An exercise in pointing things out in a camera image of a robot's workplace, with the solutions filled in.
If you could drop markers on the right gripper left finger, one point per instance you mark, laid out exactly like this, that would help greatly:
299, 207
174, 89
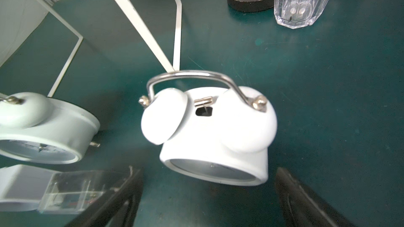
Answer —
117, 207

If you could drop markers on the white twin-bell alarm clock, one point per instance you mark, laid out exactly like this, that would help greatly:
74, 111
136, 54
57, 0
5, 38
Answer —
209, 128

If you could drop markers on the wooden two-tier shelf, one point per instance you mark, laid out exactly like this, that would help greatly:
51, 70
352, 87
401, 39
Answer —
133, 16

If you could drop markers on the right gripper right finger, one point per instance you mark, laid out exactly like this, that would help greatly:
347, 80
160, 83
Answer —
303, 207

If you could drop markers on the clear square alarm clock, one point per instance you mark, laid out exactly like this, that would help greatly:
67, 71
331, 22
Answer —
74, 192

